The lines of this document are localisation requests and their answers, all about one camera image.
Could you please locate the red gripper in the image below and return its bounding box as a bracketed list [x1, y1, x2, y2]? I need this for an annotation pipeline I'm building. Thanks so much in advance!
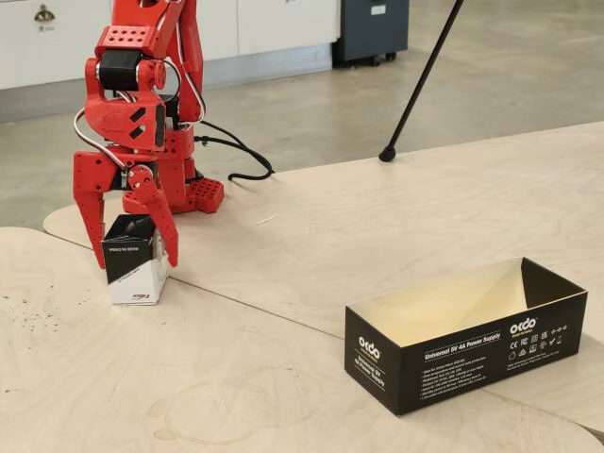
[72, 149, 180, 270]

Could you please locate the small black and white box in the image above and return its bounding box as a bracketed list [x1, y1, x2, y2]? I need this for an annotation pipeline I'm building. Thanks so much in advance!
[100, 214, 170, 307]

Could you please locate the red robot arm with base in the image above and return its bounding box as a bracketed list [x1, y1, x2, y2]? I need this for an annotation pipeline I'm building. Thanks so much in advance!
[84, 0, 226, 214]

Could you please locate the open black okdo cardboard box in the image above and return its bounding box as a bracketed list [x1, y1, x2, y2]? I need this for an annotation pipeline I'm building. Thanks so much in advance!
[344, 257, 590, 417]

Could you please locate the white cabinet unit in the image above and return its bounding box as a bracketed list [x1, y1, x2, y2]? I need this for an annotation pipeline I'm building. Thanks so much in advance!
[0, 0, 342, 124]

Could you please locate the black tripod leg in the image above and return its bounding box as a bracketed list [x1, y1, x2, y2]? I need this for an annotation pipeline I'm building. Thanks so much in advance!
[378, 0, 466, 163]

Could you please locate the white gripper servo wire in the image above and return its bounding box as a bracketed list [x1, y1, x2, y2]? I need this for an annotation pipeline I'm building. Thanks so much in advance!
[73, 107, 131, 169]

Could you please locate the black power cable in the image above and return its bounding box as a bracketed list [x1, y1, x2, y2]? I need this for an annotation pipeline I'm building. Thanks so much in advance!
[200, 120, 276, 176]
[193, 135, 276, 183]

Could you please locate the white arm servo wire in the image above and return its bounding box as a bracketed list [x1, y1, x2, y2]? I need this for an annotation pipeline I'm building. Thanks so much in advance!
[158, 0, 208, 126]

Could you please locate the dark grey rolling pedestal cabinet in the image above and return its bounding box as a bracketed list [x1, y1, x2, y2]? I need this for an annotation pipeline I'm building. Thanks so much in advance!
[331, 0, 411, 68]

